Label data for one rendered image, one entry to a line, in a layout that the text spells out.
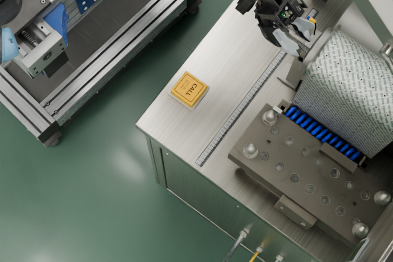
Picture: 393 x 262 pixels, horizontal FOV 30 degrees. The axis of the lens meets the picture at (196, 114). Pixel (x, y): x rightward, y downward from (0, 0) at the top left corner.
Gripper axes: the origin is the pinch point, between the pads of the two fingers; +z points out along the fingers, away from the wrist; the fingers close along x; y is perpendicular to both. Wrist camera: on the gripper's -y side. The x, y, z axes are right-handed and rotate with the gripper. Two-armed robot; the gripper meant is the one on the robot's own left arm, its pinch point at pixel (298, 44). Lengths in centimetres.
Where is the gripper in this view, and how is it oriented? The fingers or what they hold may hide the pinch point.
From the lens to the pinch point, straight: 163.3
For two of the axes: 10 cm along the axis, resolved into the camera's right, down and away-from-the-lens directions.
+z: 6.1, 6.1, 5.1
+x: 6.0, -7.7, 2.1
